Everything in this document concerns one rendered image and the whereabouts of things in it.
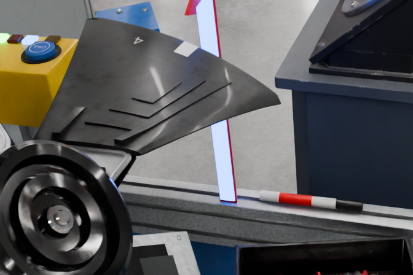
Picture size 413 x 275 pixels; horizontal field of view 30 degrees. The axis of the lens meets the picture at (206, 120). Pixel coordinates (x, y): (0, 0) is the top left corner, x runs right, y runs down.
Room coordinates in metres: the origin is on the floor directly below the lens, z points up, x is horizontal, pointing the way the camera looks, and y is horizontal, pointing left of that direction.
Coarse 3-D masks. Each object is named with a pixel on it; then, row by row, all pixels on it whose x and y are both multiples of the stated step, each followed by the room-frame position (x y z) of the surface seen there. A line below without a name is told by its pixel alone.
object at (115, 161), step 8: (88, 152) 0.53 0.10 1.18; (96, 152) 0.53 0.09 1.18; (104, 152) 0.53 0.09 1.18; (112, 152) 0.52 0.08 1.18; (120, 152) 0.52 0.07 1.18; (96, 160) 0.51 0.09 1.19; (104, 160) 0.51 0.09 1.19; (112, 160) 0.51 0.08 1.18; (120, 160) 0.51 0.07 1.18; (128, 160) 0.51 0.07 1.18; (112, 168) 0.50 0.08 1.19; (120, 168) 0.50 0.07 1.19; (112, 176) 0.49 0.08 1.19
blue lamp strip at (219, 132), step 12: (204, 0) 0.82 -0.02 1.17; (204, 12) 0.83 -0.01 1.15; (204, 24) 0.83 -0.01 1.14; (204, 36) 0.83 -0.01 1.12; (204, 48) 0.83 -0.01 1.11; (216, 48) 0.82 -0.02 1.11; (216, 132) 0.83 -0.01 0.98; (216, 144) 0.83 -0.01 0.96; (228, 144) 0.82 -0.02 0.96; (216, 156) 0.83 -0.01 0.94; (228, 156) 0.82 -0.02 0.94; (216, 168) 0.83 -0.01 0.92; (228, 168) 0.82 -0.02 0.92; (228, 180) 0.82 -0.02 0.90; (228, 192) 0.82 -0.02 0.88
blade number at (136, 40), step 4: (132, 36) 0.74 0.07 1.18; (136, 36) 0.74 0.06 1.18; (140, 36) 0.74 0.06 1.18; (144, 36) 0.74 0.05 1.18; (128, 40) 0.73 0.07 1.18; (132, 40) 0.73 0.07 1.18; (136, 40) 0.73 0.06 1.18; (140, 40) 0.73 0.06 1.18; (144, 40) 0.73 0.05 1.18; (148, 40) 0.73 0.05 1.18; (128, 44) 0.72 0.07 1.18; (132, 44) 0.72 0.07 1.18; (136, 44) 0.72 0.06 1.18; (140, 44) 0.72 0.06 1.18; (144, 44) 0.72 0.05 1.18
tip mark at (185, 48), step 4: (184, 44) 0.73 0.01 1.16; (188, 44) 0.74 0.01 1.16; (192, 44) 0.74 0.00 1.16; (176, 48) 0.72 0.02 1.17; (180, 48) 0.72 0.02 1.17; (184, 48) 0.72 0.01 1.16; (188, 48) 0.73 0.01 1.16; (192, 48) 0.73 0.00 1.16; (196, 48) 0.73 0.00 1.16; (176, 52) 0.71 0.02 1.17; (180, 52) 0.71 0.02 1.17; (184, 52) 0.72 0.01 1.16; (188, 52) 0.72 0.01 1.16
